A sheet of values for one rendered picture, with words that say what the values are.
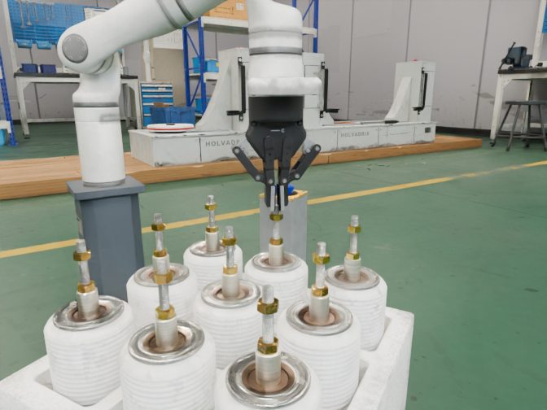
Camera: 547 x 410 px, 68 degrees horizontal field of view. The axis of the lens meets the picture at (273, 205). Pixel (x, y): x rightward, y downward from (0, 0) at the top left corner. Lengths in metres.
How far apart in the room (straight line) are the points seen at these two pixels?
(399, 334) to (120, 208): 0.64
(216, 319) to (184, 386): 0.10
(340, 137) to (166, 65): 4.19
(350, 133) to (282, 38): 2.82
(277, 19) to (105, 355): 0.44
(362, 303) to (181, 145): 2.16
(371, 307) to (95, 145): 0.67
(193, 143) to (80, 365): 2.21
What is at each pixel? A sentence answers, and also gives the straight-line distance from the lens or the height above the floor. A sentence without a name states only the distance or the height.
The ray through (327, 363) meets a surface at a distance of 0.46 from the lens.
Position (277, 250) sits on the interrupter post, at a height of 0.27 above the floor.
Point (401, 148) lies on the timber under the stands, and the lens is 3.69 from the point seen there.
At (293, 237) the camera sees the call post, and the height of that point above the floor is 0.24.
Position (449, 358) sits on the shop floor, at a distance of 0.92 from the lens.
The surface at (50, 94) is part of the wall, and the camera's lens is 8.81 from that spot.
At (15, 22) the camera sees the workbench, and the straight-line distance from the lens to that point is 6.46.
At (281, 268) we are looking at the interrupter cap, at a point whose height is 0.25.
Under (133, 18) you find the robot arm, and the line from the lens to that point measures 0.91.
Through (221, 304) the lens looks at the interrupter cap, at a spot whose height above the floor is 0.25.
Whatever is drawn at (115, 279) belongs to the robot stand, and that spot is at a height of 0.09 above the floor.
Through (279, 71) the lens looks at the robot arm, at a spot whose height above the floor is 0.52.
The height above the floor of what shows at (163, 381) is 0.24.
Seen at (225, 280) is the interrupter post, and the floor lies 0.27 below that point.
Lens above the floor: 0.49
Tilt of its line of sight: 15 degrees down
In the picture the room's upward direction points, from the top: straight up
